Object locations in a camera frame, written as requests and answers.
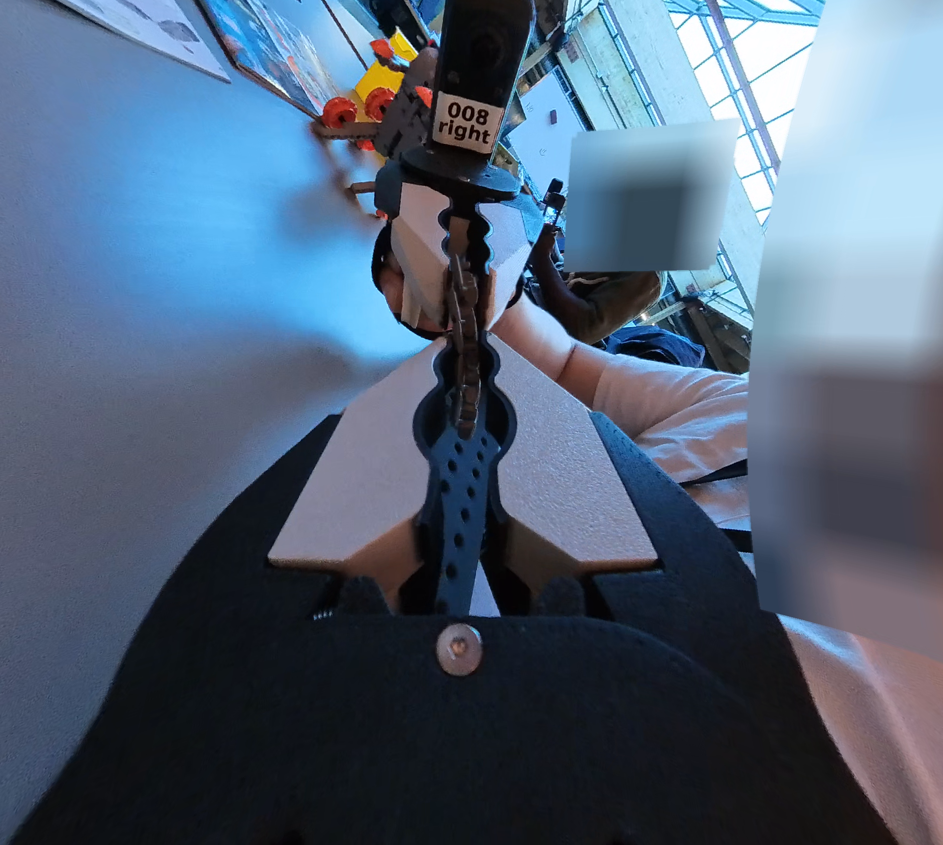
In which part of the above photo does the grey toy track chain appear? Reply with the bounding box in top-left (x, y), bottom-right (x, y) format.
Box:
top-left (444, 215), bottom-right (487, 441)

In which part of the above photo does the black strap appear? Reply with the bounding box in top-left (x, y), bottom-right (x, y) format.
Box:
top-left (681, 458), bottom-right (752, 551)

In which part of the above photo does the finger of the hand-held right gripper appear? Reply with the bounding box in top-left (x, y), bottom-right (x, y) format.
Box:
top-left (475, 206), bottom-right (530, 332)
top-left (389, 184), bottom-right (458, 336)

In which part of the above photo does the dark blue bag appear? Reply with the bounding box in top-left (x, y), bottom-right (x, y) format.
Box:
top-left (604, 326), bottom-right (708, 367)

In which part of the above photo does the grey desk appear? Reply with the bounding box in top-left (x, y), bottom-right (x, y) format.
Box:
top-left (0, 0), bottom-right (443, 845)

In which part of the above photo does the person's right forearm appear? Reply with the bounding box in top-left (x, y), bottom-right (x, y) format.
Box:
top-left (490, 296), bottom-right (612, 413)

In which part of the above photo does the person's right hand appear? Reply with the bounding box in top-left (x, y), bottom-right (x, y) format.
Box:
top-left (379, 265), bottom-right (426, 330)

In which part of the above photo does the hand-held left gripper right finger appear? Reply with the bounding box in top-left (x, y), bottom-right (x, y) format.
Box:
top-left (488, 331), bottom-right (660, 586)

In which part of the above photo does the yellow plastic bin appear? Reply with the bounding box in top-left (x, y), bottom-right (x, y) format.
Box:
top-left (354, 27), bottom-right (421, 117)

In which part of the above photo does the grey orange toy robot chassis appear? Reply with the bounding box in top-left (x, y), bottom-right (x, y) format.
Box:
top-left (313, 38), bottom-right (443, 220)

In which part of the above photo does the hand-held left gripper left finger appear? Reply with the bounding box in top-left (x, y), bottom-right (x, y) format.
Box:
top-left (267, 335), bottom-right (455, 612)

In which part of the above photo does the blue printed leaflet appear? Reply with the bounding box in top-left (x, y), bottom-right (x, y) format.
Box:
top-left (158, 0), bottom-right (336, 120)

